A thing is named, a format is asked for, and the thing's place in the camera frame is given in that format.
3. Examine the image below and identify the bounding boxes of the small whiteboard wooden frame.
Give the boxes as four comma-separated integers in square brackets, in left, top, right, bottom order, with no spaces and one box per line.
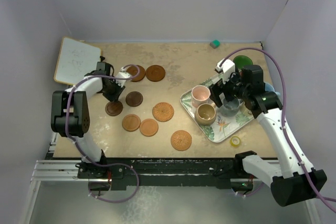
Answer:
[54,37,102,85]

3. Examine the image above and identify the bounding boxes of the cream mug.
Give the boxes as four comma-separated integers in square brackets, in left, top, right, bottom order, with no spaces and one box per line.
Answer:
[240,102,252,115]

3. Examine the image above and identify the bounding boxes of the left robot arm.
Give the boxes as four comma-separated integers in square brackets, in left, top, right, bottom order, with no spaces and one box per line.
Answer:
[51,62,131,178]

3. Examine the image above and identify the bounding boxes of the grey blue mug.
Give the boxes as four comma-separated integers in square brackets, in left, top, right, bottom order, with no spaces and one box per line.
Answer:
[219,98,243,117]

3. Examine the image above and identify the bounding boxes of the light blue mug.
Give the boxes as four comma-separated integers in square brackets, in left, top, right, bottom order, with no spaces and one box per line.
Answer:
[265,82,281,97]

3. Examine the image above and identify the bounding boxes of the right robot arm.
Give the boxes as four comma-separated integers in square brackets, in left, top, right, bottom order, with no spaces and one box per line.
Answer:
[209,62,327,207]

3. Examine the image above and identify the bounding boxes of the dark walnut coaster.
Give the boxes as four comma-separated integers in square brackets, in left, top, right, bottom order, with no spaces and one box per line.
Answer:
[125,91,143,107]
[105,101,123,116]

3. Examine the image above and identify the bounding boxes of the brown ringed wood coaster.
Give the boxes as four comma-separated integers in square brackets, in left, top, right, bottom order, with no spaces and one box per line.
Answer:
[145,65,166,82]

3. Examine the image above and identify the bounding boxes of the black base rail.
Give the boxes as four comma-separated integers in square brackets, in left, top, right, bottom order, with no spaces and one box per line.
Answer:
[44,151,259,192]

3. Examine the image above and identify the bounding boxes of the tan ceramic mug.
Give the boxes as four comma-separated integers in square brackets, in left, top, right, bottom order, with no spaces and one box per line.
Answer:
[194,104,217,126]

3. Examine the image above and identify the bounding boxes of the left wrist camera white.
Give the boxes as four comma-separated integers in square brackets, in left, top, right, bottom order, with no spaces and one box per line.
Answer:
[115,68,133,87]

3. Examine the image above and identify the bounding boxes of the aluminium frame rail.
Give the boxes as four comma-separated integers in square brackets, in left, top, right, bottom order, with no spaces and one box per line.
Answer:
[31,160,78,182]

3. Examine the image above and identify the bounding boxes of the green eraser block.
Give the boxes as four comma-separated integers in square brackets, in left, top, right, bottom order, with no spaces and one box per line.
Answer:
[209,40,221,49]

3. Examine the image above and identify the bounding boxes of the purple cable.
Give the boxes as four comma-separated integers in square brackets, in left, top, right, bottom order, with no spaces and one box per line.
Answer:
[220,48,336,214]
[65,64,140,204]

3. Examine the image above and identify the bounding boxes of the leaf pattern tray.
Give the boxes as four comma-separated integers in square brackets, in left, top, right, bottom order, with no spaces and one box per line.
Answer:
[180,73,257,144]

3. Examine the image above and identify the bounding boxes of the light wood coaster smooth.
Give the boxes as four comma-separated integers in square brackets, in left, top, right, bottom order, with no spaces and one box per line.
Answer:
[140,119,159,136]

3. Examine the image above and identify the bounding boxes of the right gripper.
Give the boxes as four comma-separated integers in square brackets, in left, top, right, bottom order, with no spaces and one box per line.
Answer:
[210,68,250,107]

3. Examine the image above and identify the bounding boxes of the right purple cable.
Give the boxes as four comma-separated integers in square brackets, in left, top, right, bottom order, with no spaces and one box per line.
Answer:
[220,48,336,214]

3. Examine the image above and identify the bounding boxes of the woven rattan coaster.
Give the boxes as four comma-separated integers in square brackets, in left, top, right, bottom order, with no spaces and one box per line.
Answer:
[171,130,192,151]
[152,102,174,122]

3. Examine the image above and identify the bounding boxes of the pink mug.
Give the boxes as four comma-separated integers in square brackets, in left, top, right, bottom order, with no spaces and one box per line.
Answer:
[191,85,216,108]

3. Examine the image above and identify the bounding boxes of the green cup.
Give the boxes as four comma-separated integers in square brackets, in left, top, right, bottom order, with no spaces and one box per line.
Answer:
[233,55,253,70]

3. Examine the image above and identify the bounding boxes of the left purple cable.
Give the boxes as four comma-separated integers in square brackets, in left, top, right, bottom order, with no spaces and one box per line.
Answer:
[65,64,140,204]

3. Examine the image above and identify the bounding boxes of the yellow tape roll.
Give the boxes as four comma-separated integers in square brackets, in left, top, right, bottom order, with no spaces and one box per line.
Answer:
[229,136,241,147]

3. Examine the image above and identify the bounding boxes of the light wood rimmed coaster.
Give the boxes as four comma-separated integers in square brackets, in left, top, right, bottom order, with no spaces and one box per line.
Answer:
[122,114,141,132]

